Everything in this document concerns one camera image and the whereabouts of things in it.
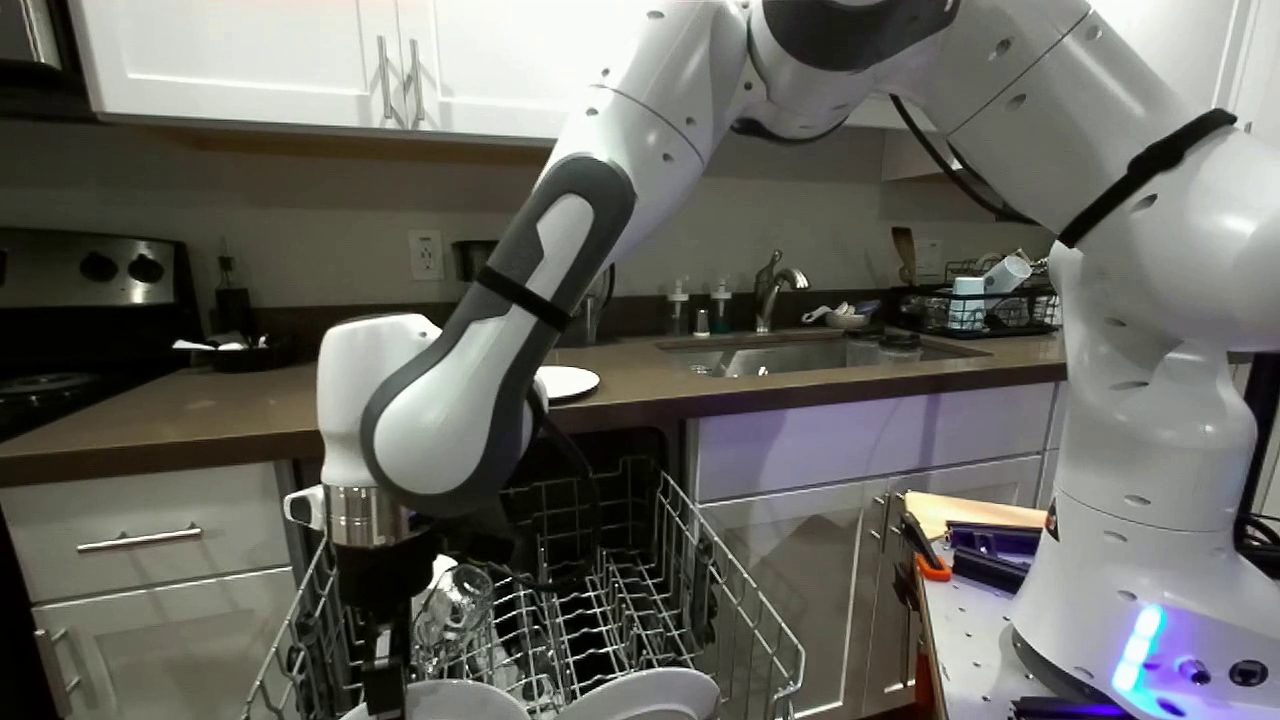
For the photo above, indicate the stainless kitchen sink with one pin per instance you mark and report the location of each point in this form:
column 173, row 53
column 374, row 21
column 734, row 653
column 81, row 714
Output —
column 812, row 359

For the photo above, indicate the built-in dishwasher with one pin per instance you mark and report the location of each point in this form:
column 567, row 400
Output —
column 613, row 453

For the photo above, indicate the white wall outlet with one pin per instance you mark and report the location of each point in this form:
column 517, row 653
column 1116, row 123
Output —
column 426, row 254

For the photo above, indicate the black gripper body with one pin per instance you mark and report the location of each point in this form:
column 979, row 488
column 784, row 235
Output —
column 390, row 581

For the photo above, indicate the dark glass bottle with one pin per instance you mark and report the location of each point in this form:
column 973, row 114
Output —
column 234, row 302

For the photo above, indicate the white plate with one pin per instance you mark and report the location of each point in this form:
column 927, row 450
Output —
column 568, row 383
column 462, row 704
column 643, row 697

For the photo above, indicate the light wooden board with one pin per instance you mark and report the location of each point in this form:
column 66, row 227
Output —
column 987, row 510

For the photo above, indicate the white cloth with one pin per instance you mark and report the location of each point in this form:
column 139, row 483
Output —
column 834, row 318

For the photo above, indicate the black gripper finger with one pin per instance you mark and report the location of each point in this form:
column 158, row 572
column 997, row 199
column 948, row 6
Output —
column 369, row 667
column 399, row 667

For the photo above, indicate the black dish drying rack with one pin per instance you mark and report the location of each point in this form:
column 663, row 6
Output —
column 987, row 312

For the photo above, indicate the white lower cabinet door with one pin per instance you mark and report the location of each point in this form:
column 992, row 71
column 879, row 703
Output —
column 173, row 653

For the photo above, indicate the black stainless stove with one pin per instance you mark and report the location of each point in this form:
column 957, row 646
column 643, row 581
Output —
column 81, row 345

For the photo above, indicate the black coffee maker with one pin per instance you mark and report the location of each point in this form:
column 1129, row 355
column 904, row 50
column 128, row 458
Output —
column 598, row 304
column 468, row 263

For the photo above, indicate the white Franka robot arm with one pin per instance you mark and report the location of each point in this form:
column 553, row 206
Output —
column 1173, row 400

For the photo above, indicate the white sink base cabinet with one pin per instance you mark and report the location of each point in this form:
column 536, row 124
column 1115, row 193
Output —
column 825, row 441

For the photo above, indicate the white upper cabinet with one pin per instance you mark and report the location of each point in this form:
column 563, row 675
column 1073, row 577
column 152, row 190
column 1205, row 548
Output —
column 1194, row 42
column 266, row 62

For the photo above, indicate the grey robot mounting table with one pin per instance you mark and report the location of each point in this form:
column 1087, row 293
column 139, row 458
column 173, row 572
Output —
column 973, row 653

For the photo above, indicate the clear drinking glass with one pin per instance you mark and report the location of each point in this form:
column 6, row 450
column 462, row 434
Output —
column 468, row 600

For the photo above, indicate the chrome kitchen faucet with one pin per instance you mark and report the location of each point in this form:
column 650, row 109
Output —
column 773, row 287

